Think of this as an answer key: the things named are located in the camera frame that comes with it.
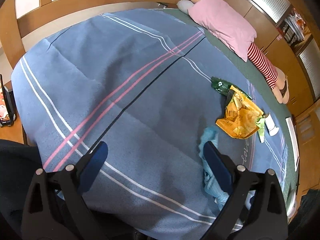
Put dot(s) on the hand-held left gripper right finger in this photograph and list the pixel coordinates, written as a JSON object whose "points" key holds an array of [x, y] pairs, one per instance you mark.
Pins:
{"points": [[218, 167]]}

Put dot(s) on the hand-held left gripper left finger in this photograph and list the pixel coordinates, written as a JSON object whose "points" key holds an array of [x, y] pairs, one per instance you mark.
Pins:
{"points": [[92, 165]]}

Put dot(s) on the light blue cloth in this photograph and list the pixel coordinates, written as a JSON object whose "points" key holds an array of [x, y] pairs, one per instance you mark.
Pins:
{"points": [[210, 137]]}

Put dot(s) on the yellow snack bag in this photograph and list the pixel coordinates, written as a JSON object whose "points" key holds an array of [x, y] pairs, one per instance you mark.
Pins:
{"points": [[237, 117]]}

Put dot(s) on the crumpled green paper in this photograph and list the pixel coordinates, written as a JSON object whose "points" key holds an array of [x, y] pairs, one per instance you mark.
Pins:
{"points": [[261, 127]]}

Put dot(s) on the small white bottle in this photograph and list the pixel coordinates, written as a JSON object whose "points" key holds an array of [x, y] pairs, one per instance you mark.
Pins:
{"points": [[271, 126]]}

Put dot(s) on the white flat board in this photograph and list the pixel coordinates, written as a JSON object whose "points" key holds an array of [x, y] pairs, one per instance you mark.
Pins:
{"points": [[292, 140]]}

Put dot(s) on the white handheld vacuum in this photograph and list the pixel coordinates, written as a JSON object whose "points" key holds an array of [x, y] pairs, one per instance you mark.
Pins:
{"points": [[291, 202]]}

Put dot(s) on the dark green wrapper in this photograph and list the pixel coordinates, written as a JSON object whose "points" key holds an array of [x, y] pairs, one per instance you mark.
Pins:
{"points": [[220, 85]]}

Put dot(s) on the wooden desk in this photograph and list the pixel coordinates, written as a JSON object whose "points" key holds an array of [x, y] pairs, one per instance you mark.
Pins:
{"points": [[12, 135]]}

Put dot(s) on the blue plaid blanket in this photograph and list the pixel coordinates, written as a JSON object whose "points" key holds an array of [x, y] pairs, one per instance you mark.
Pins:
{"points": [[100, 67]]}

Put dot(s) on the smartphone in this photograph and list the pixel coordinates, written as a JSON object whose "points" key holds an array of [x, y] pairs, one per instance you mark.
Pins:
{"points": [[5, 102]]}

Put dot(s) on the green bed mat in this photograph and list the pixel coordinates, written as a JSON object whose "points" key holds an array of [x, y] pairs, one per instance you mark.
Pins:
{"points": [[225, 55]]}

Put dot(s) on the doll in red striped shirt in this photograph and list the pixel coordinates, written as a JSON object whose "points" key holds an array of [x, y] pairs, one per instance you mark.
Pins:
{"points": [[262, 62]]}

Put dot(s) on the wooden cabinets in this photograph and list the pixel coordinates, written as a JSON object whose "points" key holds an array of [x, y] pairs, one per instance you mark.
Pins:
{"points": [[287, 62]]}

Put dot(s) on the pink pillow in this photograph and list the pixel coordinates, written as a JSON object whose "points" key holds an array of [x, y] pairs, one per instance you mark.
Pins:
{"points": [[220, 22]]}

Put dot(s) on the stack of papers and bags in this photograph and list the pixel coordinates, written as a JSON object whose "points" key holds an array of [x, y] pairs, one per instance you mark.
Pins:
{"points": [[292, 25]]}

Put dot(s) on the grey round cushion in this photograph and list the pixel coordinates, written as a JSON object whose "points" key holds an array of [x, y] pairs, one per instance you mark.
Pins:
{"points": [[184, 6]]}

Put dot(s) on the wooden bunk bed frame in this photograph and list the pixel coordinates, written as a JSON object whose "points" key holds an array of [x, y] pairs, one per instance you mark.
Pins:
{"points": [[75, 7]]}

